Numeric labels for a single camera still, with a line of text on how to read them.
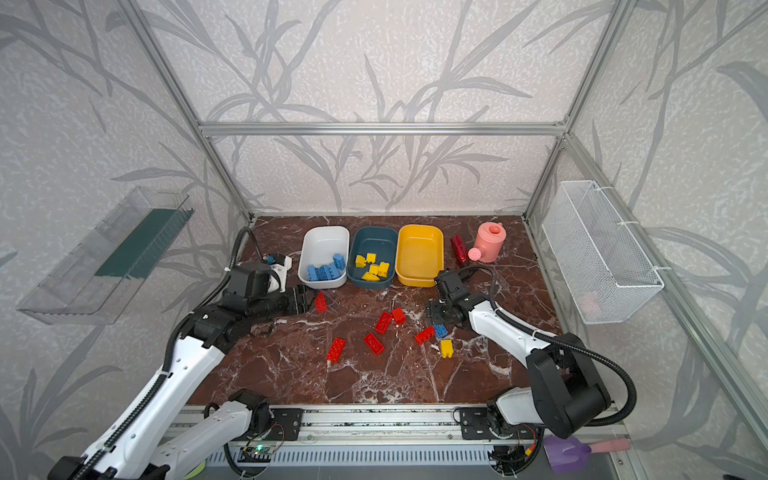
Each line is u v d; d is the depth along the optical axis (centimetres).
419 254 107
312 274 99
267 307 60
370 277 101
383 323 90
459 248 105
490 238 99
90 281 64
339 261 102
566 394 42
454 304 67
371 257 105
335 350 84
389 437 73
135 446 39
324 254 108
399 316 91
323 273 99
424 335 88
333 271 100
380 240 112
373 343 86
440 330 89
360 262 104
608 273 61
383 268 102
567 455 69
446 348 85
